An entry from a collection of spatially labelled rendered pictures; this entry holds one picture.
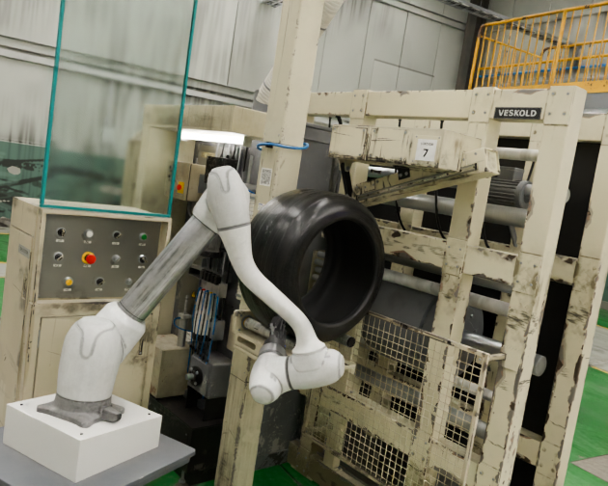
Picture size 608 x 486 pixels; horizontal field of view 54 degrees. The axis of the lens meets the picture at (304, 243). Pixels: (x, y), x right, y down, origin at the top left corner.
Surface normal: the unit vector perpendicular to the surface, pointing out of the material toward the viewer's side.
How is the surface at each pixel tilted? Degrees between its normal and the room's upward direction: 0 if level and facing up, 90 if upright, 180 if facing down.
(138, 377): 90
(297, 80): 90
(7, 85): 90
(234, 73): 90
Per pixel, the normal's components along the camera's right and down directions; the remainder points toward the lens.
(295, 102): 0.64, 0.18
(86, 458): 0.86, 0.18
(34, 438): -0.49, 0.02
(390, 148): -0.76, -0.04
